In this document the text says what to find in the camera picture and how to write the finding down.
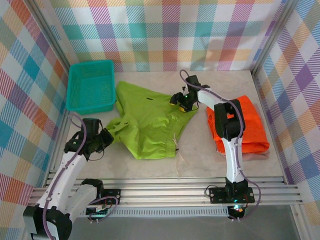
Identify lime green shorts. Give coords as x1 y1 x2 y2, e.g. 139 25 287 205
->
104 80 199 181

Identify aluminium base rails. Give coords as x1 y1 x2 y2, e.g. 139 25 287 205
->
29 169 305 209

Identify aluminium side rail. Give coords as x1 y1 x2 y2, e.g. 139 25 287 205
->
42 109 74 188

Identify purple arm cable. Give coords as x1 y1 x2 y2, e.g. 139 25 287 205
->
179 69 262 222
41 113 89 240

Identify small controller circuit board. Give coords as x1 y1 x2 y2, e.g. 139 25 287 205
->
228 203 248 221
85 203 114 217

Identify orange shorts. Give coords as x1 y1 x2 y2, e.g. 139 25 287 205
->
205 94 271 155

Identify white slotted cable duct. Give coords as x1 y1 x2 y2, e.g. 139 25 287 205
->
84 206 231 219

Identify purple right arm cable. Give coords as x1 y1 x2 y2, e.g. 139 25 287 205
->
179 69 262 222

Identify aluminium corner post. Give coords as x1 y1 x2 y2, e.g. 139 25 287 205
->
250 0 294 76
26 0 74 74

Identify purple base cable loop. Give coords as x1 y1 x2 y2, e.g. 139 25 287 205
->
87 195 120 224

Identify teal plastic basket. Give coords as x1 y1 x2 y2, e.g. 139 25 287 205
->
66 59 117 116

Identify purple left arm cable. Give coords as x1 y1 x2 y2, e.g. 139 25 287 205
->
41 113 89 240

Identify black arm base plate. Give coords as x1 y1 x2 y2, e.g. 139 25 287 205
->
209 185 256 204
101 188 122 205

